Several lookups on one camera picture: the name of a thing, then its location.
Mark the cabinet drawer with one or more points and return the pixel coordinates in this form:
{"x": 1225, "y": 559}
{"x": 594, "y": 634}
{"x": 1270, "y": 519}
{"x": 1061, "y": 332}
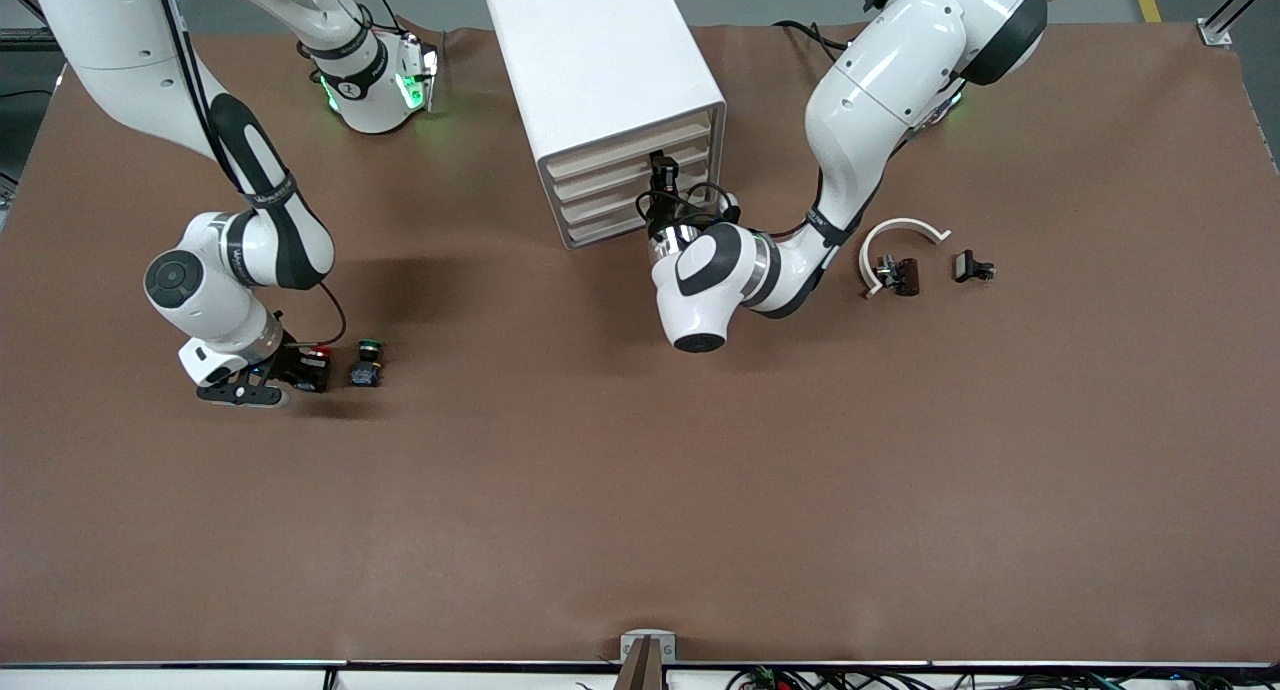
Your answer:
{"x": 605, "y": 222}
{"x": 610, "y": 175}
{"x": 610, "y": 198}
{"x": 620, "y": 151}

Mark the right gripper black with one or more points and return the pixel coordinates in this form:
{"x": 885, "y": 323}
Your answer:
{"x": 296, "y": 366}

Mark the grey mount bracket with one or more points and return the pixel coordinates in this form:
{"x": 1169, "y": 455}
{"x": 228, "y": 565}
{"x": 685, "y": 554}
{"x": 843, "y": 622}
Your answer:
{"x": 632, "y": 650}

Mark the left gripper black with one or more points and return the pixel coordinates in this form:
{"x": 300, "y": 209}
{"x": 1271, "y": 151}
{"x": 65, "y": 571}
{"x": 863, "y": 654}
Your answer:
{"x": 662, "y": 217}

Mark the white drawer cabinet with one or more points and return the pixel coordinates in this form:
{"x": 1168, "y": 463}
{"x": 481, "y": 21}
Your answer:
{"x": 600, "y": 60}

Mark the green push button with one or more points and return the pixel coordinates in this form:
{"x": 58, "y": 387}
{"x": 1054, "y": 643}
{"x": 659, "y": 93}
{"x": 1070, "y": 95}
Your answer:
{"x": 365, "y": 374}

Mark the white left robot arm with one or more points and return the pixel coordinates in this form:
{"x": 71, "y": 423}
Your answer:
{"x": 880, "y": 80}

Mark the brown table cover sheet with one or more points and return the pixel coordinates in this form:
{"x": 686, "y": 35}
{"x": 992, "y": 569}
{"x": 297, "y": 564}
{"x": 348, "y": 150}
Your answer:
{"x": 640, "y": 470}

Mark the black square push button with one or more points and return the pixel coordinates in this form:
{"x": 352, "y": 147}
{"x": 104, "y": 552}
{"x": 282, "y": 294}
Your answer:
{"x": 966, "y": 266}

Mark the red push button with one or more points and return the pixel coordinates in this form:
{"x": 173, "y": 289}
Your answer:
{"x": 320, "y": 350}

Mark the metal table edge rail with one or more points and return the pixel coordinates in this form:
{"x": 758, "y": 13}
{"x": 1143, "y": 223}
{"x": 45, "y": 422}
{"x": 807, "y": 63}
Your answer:
{"x": 200, "y": 664}

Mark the white curved clamp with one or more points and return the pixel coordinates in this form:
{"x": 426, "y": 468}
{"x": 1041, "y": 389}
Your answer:
{"x": 900, "y": 223}

